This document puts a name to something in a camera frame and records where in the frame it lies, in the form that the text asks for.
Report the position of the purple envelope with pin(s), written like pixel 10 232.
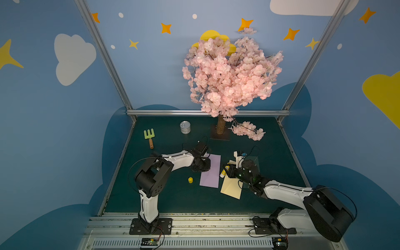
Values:
pixel 211 178

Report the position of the fallen pink blossom branch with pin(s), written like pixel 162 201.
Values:
pixel 247 129

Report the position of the right small circuit board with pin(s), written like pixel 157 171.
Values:
pixel 280 243

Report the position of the left small circuit board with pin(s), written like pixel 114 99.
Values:
pixel 149 243

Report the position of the yellow glue stick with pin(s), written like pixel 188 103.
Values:
pixel 224 171

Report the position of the silver tin can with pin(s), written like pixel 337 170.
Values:
pixel 185 127

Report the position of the green toy garden rake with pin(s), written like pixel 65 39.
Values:
pixel 149 134

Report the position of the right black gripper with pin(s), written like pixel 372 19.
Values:
pixel 230 170

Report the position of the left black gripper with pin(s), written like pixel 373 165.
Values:
pixel 202 165

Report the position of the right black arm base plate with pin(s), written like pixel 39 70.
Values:
pixel 266 226

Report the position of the left aluminium frame post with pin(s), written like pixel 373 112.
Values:
pixel 84 10

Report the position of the aluminium frame post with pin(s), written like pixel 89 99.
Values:
pixel 325 38
pixel 84 10

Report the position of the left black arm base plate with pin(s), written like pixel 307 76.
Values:
pixel 161 225

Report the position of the dark green envelope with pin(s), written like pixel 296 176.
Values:
pixel 250 173

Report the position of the small circuit board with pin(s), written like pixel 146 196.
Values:
pixel 280 243
pixel 149 243

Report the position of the aluminium mounting rail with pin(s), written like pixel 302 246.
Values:
pixel 187 232

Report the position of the cream yellow envelope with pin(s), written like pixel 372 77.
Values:
pixel 231 186

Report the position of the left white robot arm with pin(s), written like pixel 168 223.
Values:
pixel 152 177

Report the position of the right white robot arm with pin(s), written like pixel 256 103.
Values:
pixel 317 208

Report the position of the pink cherry blossom tree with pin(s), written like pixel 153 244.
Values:
pixel 224 76

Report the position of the right aluminium frame post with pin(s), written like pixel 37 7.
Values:
pixel 325 38

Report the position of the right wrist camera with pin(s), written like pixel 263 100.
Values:
pixel 239 157

